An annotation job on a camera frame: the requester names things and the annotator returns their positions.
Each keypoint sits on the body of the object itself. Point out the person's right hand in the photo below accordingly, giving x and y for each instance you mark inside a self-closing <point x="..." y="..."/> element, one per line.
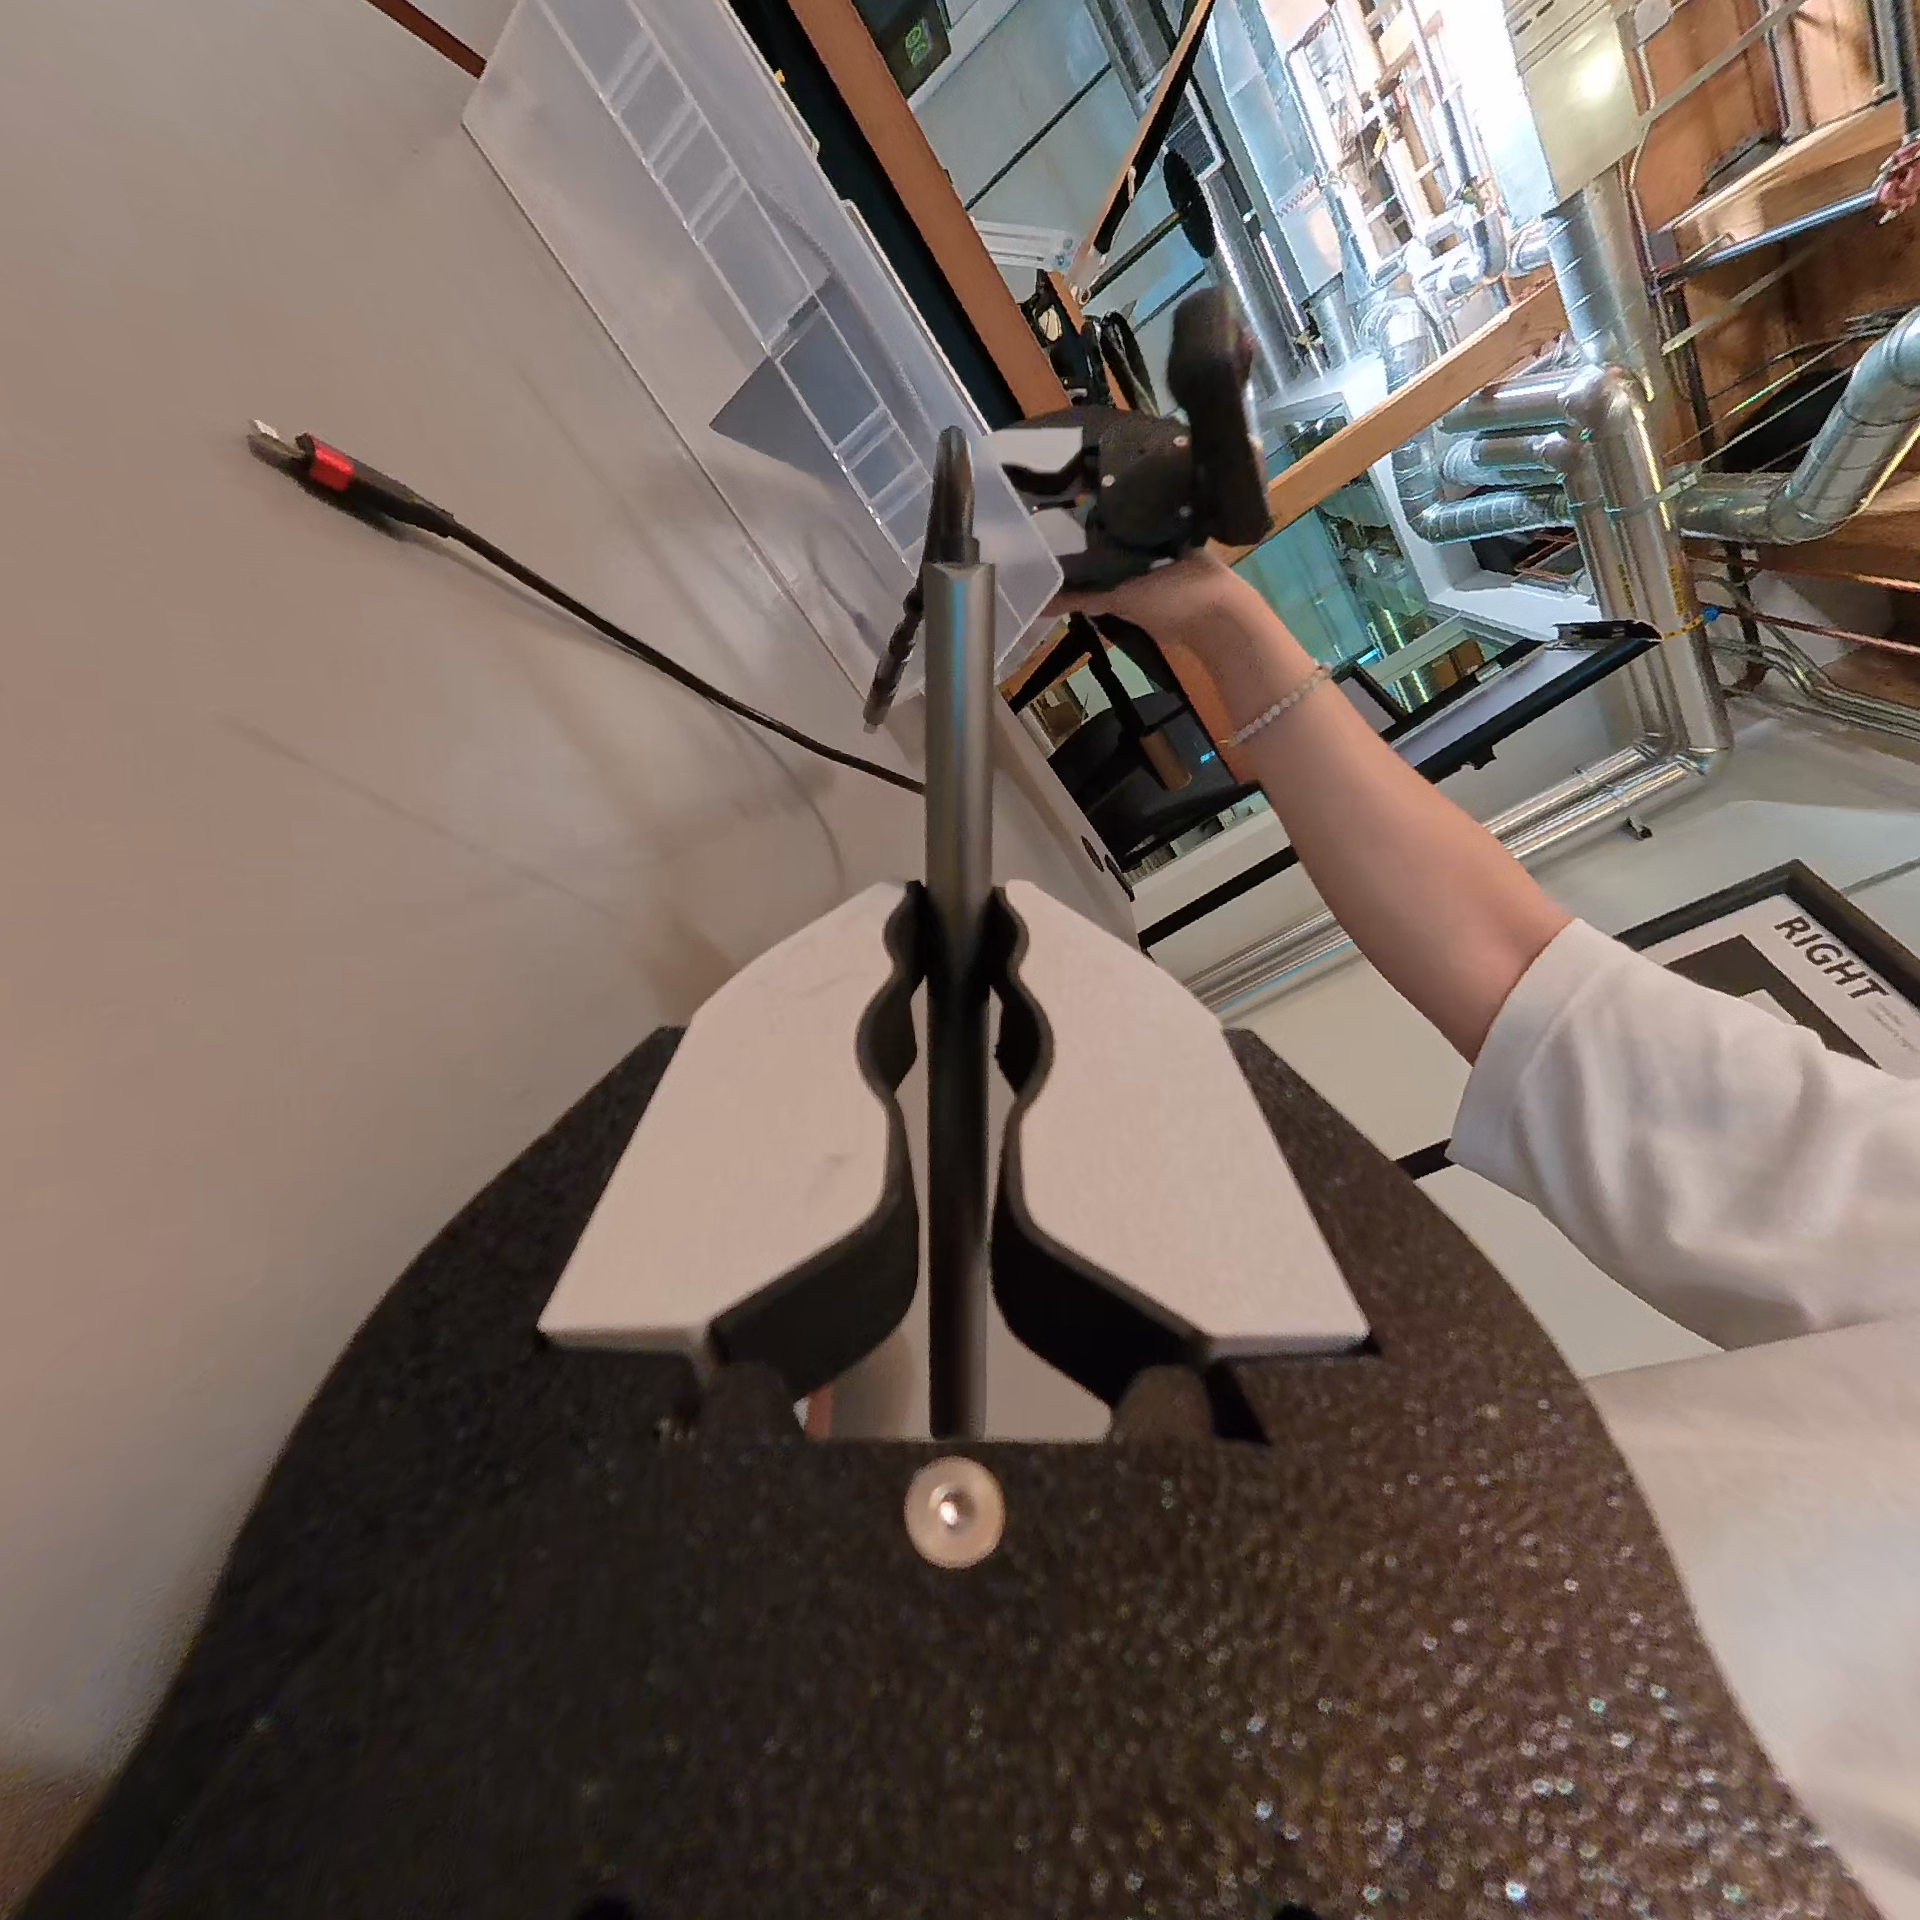
<point x="1184" y="601"/>

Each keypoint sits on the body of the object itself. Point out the grey desk with wooden edge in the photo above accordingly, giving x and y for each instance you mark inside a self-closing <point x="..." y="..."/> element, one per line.
<point x="907" y="149"/>

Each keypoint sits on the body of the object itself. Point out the clear plastic tray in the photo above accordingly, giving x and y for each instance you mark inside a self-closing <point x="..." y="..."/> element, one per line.
<point x="676" y="181"/>

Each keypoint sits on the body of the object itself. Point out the framed marker sign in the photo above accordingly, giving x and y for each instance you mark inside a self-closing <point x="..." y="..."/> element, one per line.
<point x="1830" y="962"/>

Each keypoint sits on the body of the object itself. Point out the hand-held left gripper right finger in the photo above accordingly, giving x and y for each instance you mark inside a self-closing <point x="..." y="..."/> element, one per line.
<point x="1184" y="1186"/>

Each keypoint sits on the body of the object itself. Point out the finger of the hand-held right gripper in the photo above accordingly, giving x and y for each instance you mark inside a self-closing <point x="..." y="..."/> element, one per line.
<point x="1066" y="534"/>
<point x="1037" y="443"/>

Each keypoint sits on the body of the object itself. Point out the black office chair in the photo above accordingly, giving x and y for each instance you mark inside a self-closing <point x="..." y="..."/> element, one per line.
<point x="1141" y="764"/>

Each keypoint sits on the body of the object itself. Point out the black device with green display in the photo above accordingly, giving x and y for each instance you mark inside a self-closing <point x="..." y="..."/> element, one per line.
<point x="916" y="45"/>

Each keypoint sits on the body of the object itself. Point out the person's white shirt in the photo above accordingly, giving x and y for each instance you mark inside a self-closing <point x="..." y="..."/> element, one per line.
<point x="1725" y="1172"/>

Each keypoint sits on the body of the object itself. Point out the vertical silver duct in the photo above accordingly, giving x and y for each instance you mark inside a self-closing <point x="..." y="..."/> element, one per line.
<point x="1636" y="525"/>

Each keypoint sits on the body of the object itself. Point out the person's right forearm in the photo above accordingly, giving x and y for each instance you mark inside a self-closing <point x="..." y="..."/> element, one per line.
<point x="1395" y="857"/>

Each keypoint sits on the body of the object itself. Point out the silver duct pipe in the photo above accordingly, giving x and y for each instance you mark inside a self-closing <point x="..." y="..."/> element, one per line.
<point x="1830" y="451"/>

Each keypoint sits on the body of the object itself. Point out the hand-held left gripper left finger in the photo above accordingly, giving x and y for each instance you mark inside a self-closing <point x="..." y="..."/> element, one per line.
<point x="720" y="1172"/>

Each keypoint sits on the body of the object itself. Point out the grey usb hub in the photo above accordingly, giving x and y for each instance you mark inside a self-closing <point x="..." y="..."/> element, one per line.
<point x="960" y="751"/>

